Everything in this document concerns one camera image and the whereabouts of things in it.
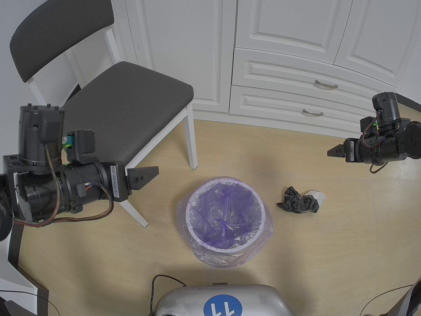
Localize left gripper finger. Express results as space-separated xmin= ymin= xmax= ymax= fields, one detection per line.
xmin=127 ymin=166 xmax=159 ymax=192

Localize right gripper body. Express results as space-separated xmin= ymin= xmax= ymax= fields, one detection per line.
xmin=345 ymin=131 xmax=406 ymax=164

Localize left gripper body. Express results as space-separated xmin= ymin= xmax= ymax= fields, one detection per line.
xmin=15 ymin=162 xmax=130 ymax=222

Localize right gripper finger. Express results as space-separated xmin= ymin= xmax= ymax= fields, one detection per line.
xmin=327 ymin=144 xmax=346 ymax=160

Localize purple plastic bag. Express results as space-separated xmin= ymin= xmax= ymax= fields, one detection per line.
xmin=177 ymin=175 xmax=274 ymax=268

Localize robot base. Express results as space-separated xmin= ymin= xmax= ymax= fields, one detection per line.
xmin=155 ymin=283 xmax=291 ymax=316

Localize white trash bin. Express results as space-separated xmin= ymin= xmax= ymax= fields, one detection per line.
xmin=185 ymin=176 xmax=267 ymax=266

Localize crumpled black plastic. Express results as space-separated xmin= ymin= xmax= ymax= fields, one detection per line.
xmin=276 ymin=186 xmax=320 ymax=215

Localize dark grey white chair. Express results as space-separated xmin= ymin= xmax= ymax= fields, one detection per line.
xmin=9 ymin=0 xmax=198 ymax=228

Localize white wardrobe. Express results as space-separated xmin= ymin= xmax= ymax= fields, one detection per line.
xmin=46 ymin=0 xmax=421 ymax=141

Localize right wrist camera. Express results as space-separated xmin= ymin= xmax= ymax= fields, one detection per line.
xmin=360 ymin=117 xmax=378 ymax=139

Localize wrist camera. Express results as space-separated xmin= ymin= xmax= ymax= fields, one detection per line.
xmin=360 ymin=117 xmax=378 ymax=139
xmin=64 ymin=130 xmax=96 ymax=165

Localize black cable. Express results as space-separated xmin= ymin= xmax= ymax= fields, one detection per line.
xmin=150 ymin=275 xmax=187 ymax=316
xmin=12 ymin=144 xmax=114 ymax=227
xmin=362 ymin=284 xmax=412 ymax=316
xmin=0 ymin=288 xmax=50 ymax=316

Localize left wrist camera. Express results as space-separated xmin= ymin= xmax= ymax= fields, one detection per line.
xmin=64 ymin=130 xmax=96 ymax=165

